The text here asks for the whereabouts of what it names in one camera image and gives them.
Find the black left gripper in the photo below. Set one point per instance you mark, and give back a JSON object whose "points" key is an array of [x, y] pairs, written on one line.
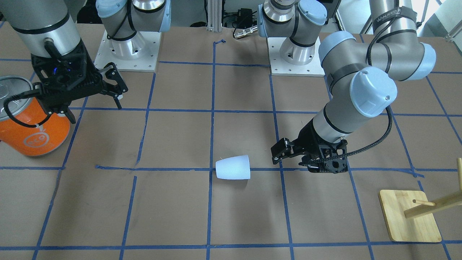
{"points": [[311, 137]]}

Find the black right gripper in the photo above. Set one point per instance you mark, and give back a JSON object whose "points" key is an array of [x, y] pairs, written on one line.
{"points": [[87, 64]]}

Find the light blue plastic cup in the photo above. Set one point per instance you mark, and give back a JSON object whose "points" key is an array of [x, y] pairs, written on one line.
{"points": [[233, 168]]}

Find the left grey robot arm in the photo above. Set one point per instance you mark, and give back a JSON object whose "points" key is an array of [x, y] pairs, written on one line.
{"points": [[361, 76]]}

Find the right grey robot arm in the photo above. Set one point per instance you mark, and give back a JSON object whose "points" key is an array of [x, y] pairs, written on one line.
{"points": [[47, 29]]}

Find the orange can with grey lid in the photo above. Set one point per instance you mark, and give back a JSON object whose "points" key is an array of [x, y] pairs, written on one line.
{"points": [[29, 141]]}

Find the wooden mug stand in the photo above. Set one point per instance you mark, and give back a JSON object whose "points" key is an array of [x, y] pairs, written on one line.
{"points": [[409, 216]]}

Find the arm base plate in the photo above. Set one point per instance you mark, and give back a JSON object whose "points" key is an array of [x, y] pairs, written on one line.
{"points": [[138, 54], [288, 59]]}

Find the aluminium frame post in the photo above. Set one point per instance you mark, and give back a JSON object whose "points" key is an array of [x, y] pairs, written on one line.
{"points": [[214, 11]]}

